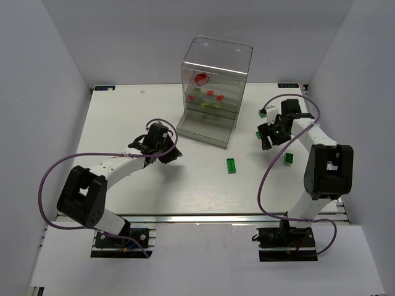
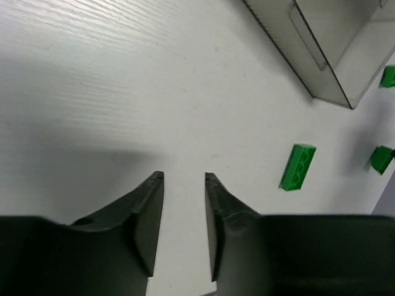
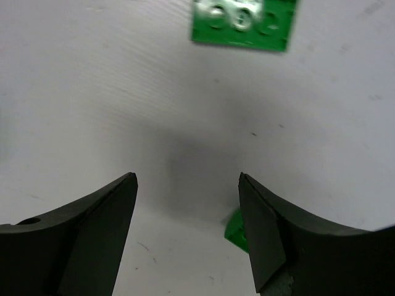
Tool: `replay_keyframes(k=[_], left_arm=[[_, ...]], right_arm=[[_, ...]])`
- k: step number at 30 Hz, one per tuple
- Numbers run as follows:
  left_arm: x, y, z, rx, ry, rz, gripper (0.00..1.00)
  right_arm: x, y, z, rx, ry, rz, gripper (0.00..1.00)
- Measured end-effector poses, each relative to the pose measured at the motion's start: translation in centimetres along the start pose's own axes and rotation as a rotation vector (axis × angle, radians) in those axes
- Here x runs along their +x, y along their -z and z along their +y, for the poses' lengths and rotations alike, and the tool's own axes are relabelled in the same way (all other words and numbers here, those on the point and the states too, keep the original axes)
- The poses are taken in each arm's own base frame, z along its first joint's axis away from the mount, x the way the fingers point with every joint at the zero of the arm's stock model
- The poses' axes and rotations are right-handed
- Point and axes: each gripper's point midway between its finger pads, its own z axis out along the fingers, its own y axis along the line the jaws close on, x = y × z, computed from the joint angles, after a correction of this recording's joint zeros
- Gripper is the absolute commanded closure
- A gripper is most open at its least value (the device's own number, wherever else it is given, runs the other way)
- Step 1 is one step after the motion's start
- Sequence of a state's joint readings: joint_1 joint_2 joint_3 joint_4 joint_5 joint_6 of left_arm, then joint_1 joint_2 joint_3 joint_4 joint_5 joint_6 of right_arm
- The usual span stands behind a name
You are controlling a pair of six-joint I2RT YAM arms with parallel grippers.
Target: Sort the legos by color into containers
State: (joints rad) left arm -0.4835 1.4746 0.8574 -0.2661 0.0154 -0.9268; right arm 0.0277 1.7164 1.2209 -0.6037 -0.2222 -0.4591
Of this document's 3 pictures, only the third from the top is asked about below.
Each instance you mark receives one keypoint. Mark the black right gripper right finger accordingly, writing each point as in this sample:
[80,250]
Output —
[294,252]

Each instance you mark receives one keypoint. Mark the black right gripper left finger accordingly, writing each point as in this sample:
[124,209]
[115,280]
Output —
[75,249]

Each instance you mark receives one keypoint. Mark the dark green lego brick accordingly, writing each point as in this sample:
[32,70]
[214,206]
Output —
[234,231]

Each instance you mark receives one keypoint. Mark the green lego plate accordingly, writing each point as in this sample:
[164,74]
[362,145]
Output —
[262,25]

